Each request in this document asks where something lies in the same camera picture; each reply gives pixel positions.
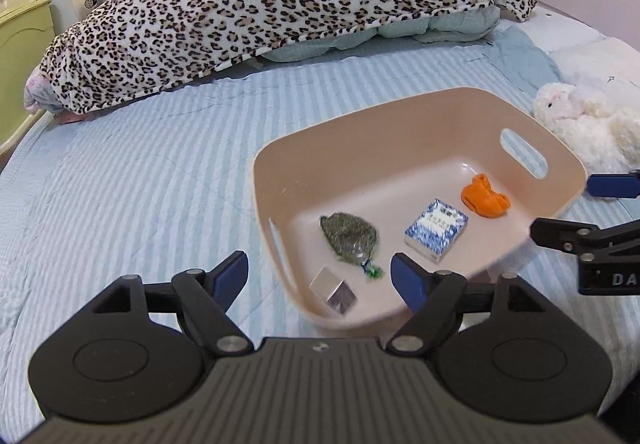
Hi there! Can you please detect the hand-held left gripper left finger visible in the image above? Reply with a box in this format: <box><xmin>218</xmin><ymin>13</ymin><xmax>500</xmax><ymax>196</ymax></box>
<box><xmin>91</xmin><ymin>251</ymin><xmax>253</xmax><ymax>358</ymax></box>

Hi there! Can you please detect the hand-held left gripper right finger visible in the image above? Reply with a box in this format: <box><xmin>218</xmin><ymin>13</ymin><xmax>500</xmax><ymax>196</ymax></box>
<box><xmin>385</xmin><ymin>252</ymin><xmax>551</xmax><ymax>354</ymax></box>

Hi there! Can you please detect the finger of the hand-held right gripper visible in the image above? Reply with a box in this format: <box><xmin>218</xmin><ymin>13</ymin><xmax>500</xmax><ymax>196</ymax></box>
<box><xmin>586</xmin><ymin>170</ymin><xmax>640</xmax><ymax>199</ymax></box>
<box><xmin>530</xmin><ymin>217</ymin><xmax>640</xmax><ymax>260</ymax></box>

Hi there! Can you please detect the blue patterned card box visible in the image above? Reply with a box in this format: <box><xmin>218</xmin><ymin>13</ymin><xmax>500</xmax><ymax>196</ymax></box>
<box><xmin>404</xmin><ymin>197</ymin><xmax>470</xmax><ymax>265</ymax></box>

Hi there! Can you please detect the green sachet pouch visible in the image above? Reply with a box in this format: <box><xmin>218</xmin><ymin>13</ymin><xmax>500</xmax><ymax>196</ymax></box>
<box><xmin>319</xmin><ymin>211</ymin><xmax>385</xmax><ymax>282</ymax></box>

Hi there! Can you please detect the pink plastic basket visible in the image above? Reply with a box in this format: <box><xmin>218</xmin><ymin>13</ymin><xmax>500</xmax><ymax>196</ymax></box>
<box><xmin>251</xmin><ymin>87</ymin><xmax>589</xmax><ymax>338</ymax></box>

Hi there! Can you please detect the silver metallic cube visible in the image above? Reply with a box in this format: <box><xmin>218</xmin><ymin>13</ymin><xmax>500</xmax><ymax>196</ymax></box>
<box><xmin>309</xmin><ymin>267</ymin><xmax>359</xmax><ymax>313</ymax></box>

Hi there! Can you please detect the orange cloth toy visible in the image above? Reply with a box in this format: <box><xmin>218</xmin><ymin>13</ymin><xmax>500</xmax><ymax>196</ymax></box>
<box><xmin>460</xmin><ymin>173</ymin><xmax>512</xmax><ymax>219</ymax></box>

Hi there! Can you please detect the white plush toy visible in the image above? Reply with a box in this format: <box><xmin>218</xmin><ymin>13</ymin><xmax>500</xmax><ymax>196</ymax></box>
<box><xmin>531</xmin><ymin>77</ymin><xmax>640</xmax><ymax>175</ymax></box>

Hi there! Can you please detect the white pillow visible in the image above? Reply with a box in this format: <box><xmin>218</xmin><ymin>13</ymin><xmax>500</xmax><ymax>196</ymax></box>
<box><xmin>492</xmin><ymin>0</ymin><xmax>640</xmax><ymax>90</ymax></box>

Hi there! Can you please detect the light green quilt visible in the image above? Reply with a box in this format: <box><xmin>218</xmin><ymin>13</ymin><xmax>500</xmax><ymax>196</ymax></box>
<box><xmin>263</xmin><ymin>4</ymin><xmax>501</xmax><ymax>64</ymax></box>

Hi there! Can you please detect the green wooden cabinet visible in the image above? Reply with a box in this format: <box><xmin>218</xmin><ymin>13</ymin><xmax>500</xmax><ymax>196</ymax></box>
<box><xmin>0</xmin><ymin>0</ymin><xmax>53</xmax><ymax>157</ymax></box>

